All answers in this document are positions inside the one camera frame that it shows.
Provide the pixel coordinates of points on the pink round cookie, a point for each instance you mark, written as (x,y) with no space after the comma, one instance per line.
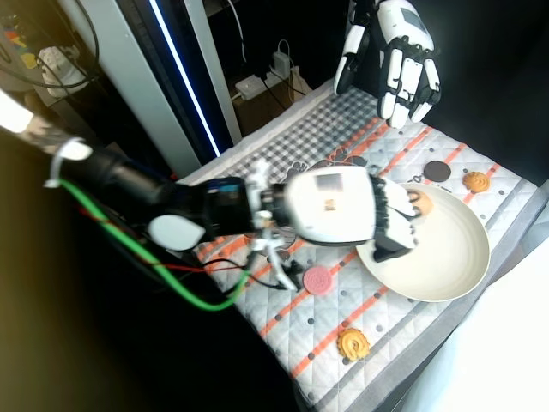
(317,281)

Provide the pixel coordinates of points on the white lumpy object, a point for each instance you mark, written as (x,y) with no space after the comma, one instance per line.
(60,64)

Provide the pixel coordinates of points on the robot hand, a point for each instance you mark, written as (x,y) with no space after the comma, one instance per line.
(330,206)
(403,26)

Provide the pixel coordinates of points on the yellow swirl cookie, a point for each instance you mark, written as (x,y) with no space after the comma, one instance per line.
(353,343)
(476,182)

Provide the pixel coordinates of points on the cream round plate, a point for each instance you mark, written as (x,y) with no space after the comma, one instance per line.
(437,257)

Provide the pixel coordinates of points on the brown cardboard box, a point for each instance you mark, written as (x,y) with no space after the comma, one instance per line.
(274,113)

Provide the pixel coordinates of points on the white charger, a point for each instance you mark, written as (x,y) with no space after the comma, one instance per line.
(282,63)

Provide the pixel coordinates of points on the grey printed quilt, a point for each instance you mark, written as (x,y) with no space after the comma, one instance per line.
(300,326)

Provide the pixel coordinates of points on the colourful toy pile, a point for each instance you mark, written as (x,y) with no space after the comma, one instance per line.
(17,43)

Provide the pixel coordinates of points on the brown egg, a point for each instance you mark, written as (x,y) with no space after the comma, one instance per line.
(424,202)

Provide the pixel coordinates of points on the grey column blue light strip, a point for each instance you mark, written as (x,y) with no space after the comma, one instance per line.
(128,64)

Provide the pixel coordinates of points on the dark brown round cookie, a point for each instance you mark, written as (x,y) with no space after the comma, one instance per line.
(437,171)

